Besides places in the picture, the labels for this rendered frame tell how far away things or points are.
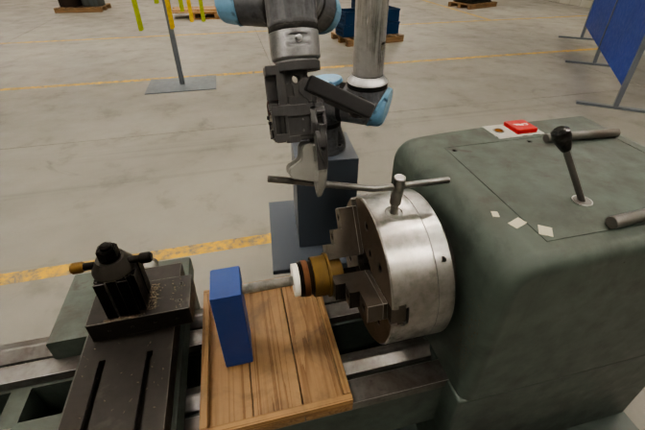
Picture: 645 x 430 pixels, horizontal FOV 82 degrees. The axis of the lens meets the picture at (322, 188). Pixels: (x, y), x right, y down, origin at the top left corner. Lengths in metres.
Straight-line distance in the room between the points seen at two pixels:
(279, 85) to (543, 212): 0.53
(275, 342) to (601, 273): 0.67
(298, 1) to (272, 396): 0.74
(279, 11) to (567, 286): 0.64
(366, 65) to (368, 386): 0.79
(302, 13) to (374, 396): 0.75
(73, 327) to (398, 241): 0.77
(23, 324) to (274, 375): 1.87
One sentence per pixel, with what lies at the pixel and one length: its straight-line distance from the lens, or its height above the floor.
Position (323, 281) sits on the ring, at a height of 1.10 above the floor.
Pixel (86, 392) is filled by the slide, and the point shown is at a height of 0.97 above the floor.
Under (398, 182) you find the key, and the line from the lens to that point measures 0.68.
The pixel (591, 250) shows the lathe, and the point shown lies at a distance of 0.76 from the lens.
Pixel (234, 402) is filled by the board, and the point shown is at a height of 0.88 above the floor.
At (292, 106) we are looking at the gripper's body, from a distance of 0.56.
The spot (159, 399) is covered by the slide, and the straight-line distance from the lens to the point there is 0.85.
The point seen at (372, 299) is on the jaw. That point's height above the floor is 1.12.
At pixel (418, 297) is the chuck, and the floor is 1.14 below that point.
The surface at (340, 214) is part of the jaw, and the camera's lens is 0.80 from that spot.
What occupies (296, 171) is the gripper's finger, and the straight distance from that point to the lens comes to 0.58.
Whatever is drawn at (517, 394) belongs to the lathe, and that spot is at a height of 0.84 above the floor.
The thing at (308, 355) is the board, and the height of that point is 0.89.
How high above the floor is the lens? 1.68
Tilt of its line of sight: 34 degrees down
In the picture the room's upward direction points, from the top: straight up
